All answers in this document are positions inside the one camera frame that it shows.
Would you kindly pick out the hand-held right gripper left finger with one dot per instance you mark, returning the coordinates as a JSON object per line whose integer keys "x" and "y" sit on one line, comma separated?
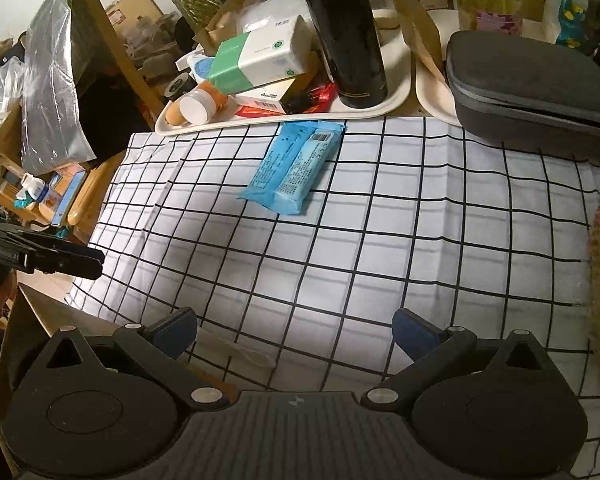
{"x": 172, "y": 332}

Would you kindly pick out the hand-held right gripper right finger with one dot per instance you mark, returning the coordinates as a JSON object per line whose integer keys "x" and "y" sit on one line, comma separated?
{"x": 415, "y": 335}

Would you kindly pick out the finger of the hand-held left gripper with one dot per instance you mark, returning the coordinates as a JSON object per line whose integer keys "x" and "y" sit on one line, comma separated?
{"x": 70, "y": 257}

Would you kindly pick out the blue picture box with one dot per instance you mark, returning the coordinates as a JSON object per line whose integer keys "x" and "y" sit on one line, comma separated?
{"x": 65, "y": 195}

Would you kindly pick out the white black checked tablecloth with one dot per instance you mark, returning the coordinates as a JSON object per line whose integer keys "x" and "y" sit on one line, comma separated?
{"x": 380, "y": 240}

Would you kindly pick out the silver plastic bag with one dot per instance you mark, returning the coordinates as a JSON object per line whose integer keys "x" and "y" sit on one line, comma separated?
{"x": 52, "y": 100}

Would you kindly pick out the orange bottle with white cap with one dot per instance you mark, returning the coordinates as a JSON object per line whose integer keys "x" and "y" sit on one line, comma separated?
{"x": 197, "y": 105}

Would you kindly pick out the blue wet wipes packet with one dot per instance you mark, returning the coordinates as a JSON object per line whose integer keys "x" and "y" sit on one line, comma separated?
{"x": 292, "y": 170}

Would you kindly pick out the black tape roll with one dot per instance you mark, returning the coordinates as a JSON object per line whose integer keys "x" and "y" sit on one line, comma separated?
{"x": 177, "y": 86}

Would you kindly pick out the small white tray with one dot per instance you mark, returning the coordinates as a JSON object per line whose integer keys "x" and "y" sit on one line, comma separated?
{"x": 430, "y": 95}

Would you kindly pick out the long white tray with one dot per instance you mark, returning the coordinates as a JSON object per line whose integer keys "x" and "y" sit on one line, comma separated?
{"x": 395, "y": 92}

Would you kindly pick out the white box with barcode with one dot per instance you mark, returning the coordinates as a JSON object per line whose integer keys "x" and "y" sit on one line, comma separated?
{"x": 265, "y": 96}

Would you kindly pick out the red packet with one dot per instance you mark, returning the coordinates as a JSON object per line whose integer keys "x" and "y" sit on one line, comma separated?
{"x": 322, "y": 94}

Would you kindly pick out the grey hard case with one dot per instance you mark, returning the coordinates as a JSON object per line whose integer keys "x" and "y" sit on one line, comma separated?
{"x": 525, "y": 85}

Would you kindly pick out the green white tissue pack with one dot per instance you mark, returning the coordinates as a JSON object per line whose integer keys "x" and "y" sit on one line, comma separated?
{"x": 260, "y": 55}

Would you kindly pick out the black thermos bottle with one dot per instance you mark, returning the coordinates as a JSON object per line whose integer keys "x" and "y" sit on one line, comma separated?
{"x": 350, "y": 35}

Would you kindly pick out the brown paper bag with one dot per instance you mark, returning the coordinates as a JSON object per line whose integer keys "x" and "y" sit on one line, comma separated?
{"x": 415, "y": 25}

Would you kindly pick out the white plastic bag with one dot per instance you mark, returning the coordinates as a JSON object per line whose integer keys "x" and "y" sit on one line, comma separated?
{"x": 270, "y": 12}

